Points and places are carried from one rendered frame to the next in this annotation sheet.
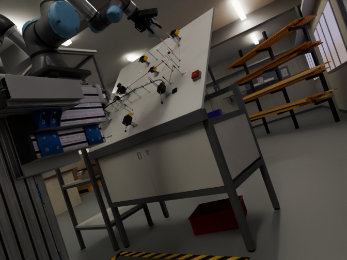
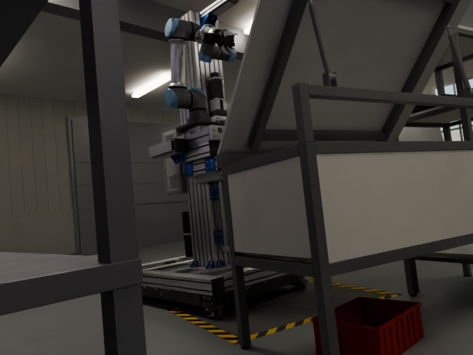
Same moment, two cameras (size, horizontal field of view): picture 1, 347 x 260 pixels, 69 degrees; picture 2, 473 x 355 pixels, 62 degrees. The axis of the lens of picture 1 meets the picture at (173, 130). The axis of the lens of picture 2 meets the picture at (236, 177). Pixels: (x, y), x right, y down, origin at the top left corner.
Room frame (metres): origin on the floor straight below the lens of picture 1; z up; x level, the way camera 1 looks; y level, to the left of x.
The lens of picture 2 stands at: (2.18, -1.85, 0.61)
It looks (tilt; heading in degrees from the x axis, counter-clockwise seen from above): 4 degrees up; 112
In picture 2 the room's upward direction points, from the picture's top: 6 degrees counter-clockwise
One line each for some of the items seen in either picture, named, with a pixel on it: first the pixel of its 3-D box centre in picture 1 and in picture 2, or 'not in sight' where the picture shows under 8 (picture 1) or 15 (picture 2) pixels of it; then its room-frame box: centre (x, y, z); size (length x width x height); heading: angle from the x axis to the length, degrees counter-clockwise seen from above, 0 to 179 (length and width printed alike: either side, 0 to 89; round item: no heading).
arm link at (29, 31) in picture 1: (41, 39); (196, 99); (1.03, 0.40, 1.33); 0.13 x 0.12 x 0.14; 57
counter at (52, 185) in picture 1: (31, 200); not in sight; (5.88, 3.69, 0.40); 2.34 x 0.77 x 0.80; 65
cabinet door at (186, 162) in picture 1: (178, 162); not in sight; (1.64, 0.04, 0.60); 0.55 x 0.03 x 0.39; 52
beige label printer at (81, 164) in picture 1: (94, 164); not in sight; (2.41, 0.82, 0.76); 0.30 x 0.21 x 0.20; 146
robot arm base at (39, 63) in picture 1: (49, 66); (198, 117); (1.04, 0.41, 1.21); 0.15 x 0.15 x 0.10
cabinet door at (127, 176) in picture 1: (125, 175); not in sight; (1.98, 0.47, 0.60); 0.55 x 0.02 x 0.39; 52
